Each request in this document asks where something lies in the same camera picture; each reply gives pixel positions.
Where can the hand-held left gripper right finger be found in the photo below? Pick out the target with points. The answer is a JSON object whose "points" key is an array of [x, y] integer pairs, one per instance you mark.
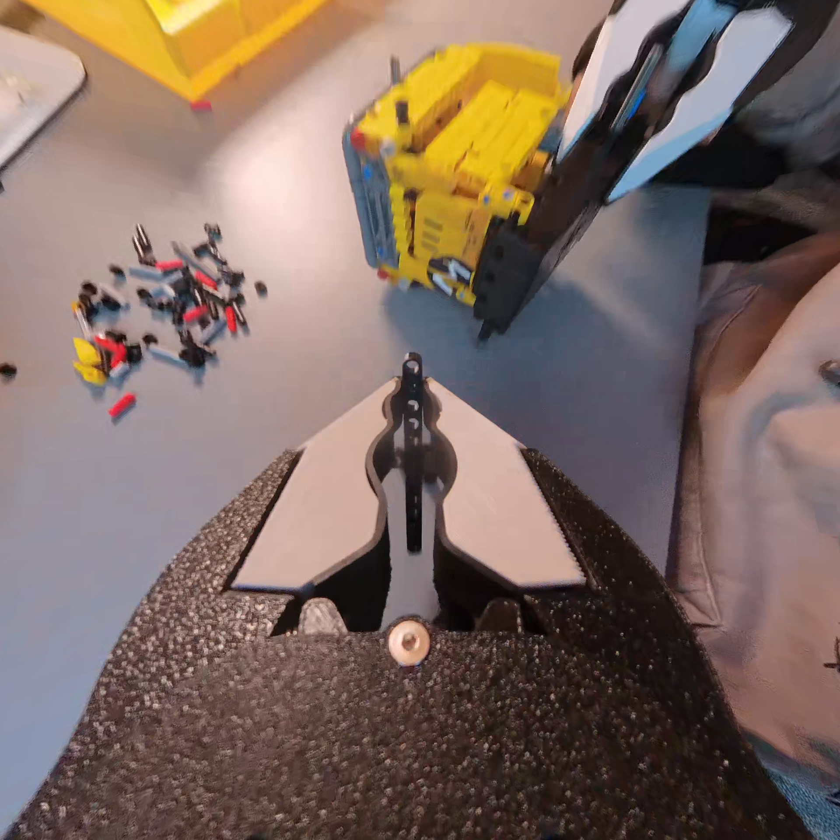
{"points": [[512, 512]]}

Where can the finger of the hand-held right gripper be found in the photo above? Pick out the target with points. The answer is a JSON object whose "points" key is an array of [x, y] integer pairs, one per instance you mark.
{"points": [[722, 85], [604, 72]]}

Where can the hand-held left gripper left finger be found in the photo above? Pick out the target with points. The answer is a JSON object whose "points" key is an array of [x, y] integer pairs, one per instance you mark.
{"points": [[321, 512]]}

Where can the thin black perforated beam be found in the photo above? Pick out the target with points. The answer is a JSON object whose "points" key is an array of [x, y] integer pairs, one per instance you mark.
{"points": [[413, 499]]}

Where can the yellow block toy model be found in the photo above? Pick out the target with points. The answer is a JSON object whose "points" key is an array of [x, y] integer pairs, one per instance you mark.
{"points": [[459, 164]]}

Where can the pile of small block pieces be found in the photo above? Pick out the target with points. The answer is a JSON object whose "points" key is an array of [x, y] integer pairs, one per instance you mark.
{"points": [[195, 313]]}

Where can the person's right forearm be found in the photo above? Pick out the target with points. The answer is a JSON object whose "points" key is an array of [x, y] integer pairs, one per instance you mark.
{"points": [[787, 131]]}

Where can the grey desk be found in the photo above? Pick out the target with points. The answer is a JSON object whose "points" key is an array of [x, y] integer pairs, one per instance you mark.
{"points": [[164, 492]]}

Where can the beige hoodie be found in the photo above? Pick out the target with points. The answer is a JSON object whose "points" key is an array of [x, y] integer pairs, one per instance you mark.
{"points": [[754, 459]]}

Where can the black clip microphone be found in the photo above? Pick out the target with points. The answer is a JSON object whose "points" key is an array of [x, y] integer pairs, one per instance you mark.
{"points": [[832, 372]]}

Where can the yellow plastic parts bin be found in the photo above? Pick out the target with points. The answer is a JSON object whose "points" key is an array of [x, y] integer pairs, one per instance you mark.
{"points": [[164, 59]]}

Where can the white book stand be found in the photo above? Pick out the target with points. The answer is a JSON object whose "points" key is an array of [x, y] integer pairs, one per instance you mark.
{"points": [[33, 85]]}

